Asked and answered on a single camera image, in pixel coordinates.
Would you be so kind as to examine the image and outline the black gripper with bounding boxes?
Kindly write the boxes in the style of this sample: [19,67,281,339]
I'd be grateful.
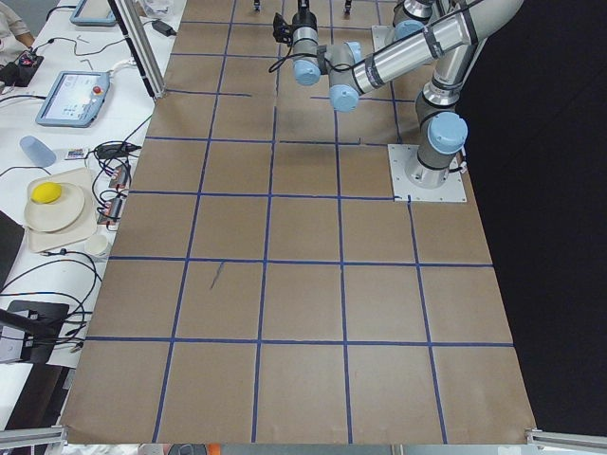
[291,0,317,29]

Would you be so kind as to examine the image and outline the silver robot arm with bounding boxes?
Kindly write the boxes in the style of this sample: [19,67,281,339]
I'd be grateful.
[390,0,455,42]
[273,0,522,190]

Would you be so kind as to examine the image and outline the black monitor stand base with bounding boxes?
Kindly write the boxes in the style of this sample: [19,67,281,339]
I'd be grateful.
[1,300,69,364]

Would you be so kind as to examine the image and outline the black power adapter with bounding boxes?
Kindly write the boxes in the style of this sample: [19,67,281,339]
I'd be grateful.
[151,19,176,37]

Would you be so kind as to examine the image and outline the blue teach pendant far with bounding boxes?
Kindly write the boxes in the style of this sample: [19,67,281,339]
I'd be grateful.
[70,0,117,27]

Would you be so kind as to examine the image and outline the blue teach pendant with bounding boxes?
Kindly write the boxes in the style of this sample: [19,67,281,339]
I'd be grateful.
[70,0,117,27]
[35,71,110,128]

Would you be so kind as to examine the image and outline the blue teach pendant near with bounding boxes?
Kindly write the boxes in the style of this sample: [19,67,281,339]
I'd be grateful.
[35,71,110,128]

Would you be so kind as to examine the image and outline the person in white shirt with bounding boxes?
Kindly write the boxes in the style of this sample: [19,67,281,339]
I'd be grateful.
[0,3,34,67]

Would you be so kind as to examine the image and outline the translucent blue plastic cup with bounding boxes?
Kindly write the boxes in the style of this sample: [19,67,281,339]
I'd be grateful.
[19,136,57,168]

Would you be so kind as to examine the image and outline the yellow lemon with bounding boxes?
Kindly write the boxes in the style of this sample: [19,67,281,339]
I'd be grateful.
[30,181,63,204]

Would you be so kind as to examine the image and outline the beige round plate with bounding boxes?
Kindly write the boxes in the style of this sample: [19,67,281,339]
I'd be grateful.
[24,183,84,232]

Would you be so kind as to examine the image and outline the beige rectangular tray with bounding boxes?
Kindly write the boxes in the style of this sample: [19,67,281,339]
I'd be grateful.
[24,168,97,253]

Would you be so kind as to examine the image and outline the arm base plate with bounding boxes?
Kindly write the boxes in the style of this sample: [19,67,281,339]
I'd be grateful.
[388,144,467,203]
[371,26,395,51]

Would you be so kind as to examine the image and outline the aluminium frame post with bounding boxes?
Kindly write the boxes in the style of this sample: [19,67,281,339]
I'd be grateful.
[108,0,166,100]

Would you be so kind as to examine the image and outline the aluminium corner bracket left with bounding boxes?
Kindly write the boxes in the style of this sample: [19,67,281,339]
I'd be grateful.
[1,426,68,450]

